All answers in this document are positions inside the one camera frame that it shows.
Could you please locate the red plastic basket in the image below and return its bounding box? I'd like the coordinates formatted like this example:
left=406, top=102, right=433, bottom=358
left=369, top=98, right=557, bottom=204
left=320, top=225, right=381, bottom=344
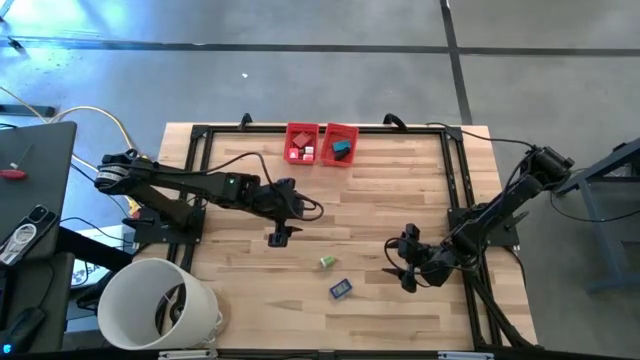
left=283, top=122, right=320, bottom=166
left=319, top=122, right=360, bottom=168

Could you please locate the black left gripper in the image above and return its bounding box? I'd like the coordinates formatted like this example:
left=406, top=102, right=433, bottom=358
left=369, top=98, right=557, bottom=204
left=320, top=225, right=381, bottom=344
left=259, top=178, right=312, bottom=249

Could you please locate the black flat bar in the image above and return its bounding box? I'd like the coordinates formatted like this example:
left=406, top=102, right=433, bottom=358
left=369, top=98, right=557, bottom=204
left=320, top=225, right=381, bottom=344
left=0, top=103, right=57, bottom=119

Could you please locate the thin black cable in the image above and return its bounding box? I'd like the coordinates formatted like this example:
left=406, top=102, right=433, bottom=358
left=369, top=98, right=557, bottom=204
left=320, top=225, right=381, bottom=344
left=427, top=122, right=536, bottom=150

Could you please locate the black smartphone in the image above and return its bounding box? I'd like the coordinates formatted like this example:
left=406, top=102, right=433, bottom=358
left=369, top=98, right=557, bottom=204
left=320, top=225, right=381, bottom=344
left=0, top=203, right=59, bottom=267

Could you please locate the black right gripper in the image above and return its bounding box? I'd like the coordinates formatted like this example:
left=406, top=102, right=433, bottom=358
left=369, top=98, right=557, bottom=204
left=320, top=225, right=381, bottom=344
left=382, top=224, right=456, bottom=294

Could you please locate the red handled screwdriver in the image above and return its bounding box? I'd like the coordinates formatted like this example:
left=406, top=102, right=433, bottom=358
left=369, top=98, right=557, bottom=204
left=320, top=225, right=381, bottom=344
left=0, top=143, right=36, bottom=181

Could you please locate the dark grey side desk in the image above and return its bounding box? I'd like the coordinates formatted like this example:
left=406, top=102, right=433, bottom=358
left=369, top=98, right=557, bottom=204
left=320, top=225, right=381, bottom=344
left=0, top=121, right=78, bottom=261

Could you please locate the grey blue metal table frame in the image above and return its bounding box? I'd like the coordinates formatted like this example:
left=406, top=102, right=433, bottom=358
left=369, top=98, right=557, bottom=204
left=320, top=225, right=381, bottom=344
left=557, top=137, right=640, bottom=294

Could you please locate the black aluminium table frame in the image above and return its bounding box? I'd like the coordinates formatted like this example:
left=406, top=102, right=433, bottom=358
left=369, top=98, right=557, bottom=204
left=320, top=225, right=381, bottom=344
left=164, top=123, right=539, bottom=351

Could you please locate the blue rectangular box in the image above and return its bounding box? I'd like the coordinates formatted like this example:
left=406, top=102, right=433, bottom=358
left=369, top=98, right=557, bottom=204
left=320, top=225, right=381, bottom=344
left=328, top=278, right=354, bottom=301

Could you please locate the silver bracket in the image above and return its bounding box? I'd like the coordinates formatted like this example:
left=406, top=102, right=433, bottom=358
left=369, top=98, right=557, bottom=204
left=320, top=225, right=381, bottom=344
left=158, top=351, right=219, bottom=360
left=438, top=351, right=496, bottom=360

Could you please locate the black computer mouse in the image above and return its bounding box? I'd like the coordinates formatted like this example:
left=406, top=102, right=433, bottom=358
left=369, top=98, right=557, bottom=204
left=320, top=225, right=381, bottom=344
left=2, top=307, right=47, bottom=354

